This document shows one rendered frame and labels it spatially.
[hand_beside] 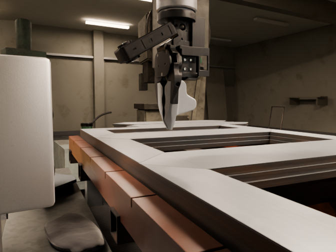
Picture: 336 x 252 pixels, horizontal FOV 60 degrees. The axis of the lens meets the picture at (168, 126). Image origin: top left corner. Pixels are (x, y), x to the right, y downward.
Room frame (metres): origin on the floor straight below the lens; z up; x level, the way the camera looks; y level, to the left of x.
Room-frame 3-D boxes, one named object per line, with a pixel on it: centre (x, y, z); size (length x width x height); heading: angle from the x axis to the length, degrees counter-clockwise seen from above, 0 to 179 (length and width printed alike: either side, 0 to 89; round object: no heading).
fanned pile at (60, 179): (0.98, 0.38, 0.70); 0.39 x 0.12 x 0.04; 24
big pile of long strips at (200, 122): (1.71, -0.09, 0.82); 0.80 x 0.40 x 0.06; 114
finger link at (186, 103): (0.54, -0.03, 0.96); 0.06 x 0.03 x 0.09; 114
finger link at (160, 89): (0.57, -0.01, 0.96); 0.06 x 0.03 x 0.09; 114
